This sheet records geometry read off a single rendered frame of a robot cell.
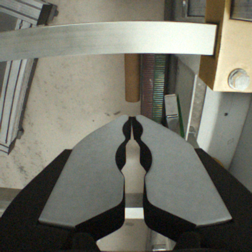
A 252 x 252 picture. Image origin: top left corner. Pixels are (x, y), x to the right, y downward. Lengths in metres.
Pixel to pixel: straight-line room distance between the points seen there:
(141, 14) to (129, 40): 0.86
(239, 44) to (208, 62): 0.04
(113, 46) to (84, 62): 0.90
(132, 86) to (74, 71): 0.33
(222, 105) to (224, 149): 0.14
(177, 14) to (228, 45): 0.16
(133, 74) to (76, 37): 0.82
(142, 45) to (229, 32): 0.08
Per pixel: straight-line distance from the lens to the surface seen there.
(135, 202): 0.32
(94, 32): 0.20
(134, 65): 0.99
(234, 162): 0.64
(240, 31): 0.21
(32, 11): 0.90
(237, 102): 0.54
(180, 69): 0.34
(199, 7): 0.29
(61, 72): 1.14
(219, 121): 0.54
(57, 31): 0.20
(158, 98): 0.38
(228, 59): 0.21
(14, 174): 1.76
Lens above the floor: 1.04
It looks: 59 degrees down
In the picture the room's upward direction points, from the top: 178 degrees counter-clockwise
